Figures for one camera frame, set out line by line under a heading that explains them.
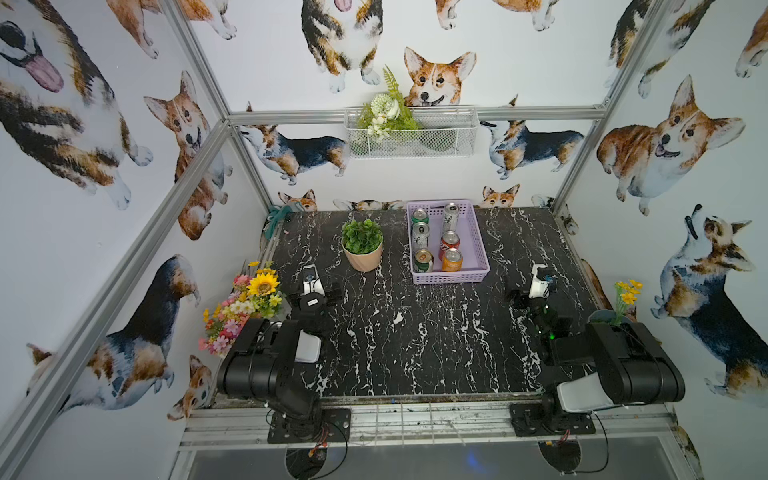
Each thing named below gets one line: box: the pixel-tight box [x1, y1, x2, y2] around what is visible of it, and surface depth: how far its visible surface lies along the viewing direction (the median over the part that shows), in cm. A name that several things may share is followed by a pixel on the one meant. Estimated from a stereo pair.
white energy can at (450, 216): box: [443, 202, 459, 232], surface depth 106 cm
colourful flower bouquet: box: [199, 261, 282, 356], surface depth 78 cm
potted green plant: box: [341, 218, 384, 271], surface depth 97 cm
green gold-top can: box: [414, 248, 434, 273], surface depth 96 cm
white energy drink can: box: [412, 221, 431, 250], surface depth 100 cm
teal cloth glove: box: [264, 205, 293, 240], surface depth 123 cm
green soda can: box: [411, 208, 430, 224], surface depth 109 cm
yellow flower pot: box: [588, 279, 644, 326], surface depth 78 cm
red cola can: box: [438, 230, 461, 261], surface depth 102 cm
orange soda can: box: [442, 248, 464, 272], surface depth 97 cm
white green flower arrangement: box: [356, 64, 420, 141], surface depth 82 cm
